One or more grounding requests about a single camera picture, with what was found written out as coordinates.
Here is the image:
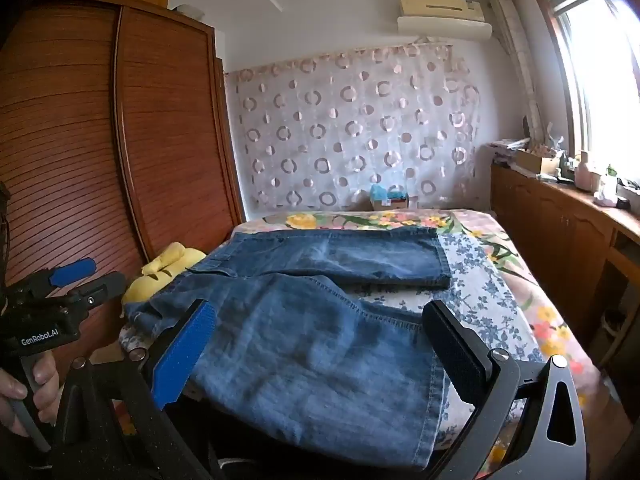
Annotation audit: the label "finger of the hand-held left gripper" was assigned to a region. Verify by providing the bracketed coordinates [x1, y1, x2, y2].
[30, 257, 98, 293]
[67, 272, 127, 311]

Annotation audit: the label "bed with floral bedspread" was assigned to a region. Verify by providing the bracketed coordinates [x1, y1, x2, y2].
[247, 208, 601, 466]

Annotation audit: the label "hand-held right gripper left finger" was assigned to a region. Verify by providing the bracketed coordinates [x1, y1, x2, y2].
[50, 299, 217, 480]

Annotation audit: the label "person's left hand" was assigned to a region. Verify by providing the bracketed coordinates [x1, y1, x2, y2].
[0, 351, 61, 437]

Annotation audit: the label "blue denim pants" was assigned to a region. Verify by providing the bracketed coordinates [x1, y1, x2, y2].
[124, 227, 453, 467]

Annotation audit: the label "patterned window curtain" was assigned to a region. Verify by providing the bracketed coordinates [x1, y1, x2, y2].
[490, 0, 546, 146]

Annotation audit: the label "wooden slatted wardrobe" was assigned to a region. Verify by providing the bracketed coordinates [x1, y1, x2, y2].
[0, 0, 246, 376]

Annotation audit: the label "cardboard box with blue packs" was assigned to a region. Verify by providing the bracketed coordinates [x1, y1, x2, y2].
[370, 184, 410, 211]

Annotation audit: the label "window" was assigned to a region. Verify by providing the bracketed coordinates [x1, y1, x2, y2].
[530, 0, 640, 173]

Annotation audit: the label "yellow pillow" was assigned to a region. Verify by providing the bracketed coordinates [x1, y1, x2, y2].
[121, 242, 206, 318]

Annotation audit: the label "stack of papers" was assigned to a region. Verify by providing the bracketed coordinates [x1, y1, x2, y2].
[487, 137, 531, 163]

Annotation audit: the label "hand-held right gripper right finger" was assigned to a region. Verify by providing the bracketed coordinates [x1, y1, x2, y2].
[421, 300, 588, 480]

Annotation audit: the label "circle-patterned sheer curtain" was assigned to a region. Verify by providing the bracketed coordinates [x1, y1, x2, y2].
[223, 40, 483, 211]

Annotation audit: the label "blue floral cloth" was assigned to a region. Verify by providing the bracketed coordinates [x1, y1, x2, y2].
[120, 232, 548, 453]

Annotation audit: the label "pink bottle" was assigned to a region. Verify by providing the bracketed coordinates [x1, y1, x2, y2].
[574, 151, 594, 191]

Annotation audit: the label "wall air conditioner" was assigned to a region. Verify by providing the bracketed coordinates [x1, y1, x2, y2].
[396, 0, 493, 41]

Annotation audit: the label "round waste bin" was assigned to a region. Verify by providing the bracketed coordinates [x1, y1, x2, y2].
[601, 309, 624, 347]

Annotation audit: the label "wooden side cabinet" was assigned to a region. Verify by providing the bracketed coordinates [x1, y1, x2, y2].
[490, 160, 640, 396]

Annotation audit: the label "open cardboard box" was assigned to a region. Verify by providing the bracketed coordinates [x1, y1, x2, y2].
[515, 147, 561, 175]

